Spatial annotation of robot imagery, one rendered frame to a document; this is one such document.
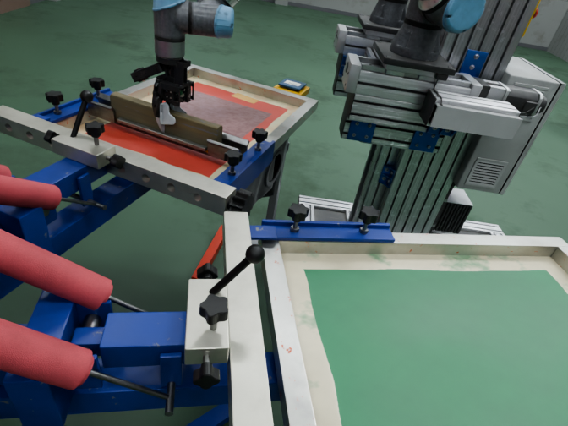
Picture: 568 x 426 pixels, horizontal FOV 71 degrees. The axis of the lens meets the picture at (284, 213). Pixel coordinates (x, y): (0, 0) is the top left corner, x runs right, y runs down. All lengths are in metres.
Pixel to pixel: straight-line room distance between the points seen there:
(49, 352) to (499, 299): 0.84
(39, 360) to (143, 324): 0.14
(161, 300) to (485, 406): 1.56
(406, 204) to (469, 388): 1.16
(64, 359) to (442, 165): 1.53
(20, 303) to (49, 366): 1.61
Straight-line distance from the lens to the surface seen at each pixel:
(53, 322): 0.64
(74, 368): 0.57
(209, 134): 1.13
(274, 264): 0.79
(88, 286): 0.64
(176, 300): 2.02
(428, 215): 1.90
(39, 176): 0.96
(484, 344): 0.87
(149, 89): 1.58
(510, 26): 1.64
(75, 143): 0.99
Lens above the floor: 1.53
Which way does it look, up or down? 36 degrees down
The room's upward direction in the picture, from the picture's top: 11 degrees clockwise
